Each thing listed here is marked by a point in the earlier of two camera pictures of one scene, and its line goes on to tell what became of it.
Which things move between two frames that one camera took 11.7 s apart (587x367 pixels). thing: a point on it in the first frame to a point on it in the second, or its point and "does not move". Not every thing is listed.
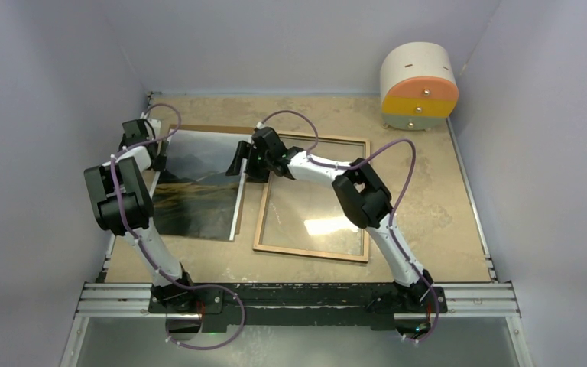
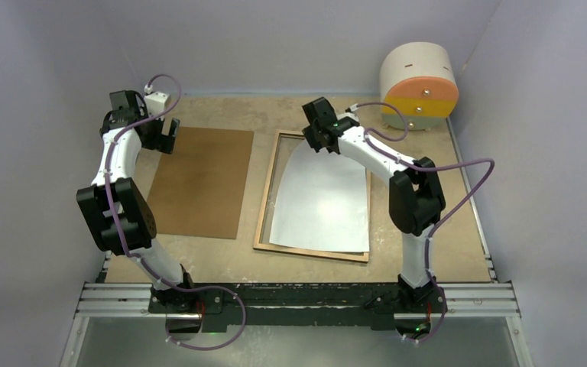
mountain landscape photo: (194, 198) to (322, 202)
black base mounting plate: (301, 306) does not move
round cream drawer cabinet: (418, 86) does not move
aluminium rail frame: (133, 300) does not move
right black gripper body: (258, 166) to (311, 134)
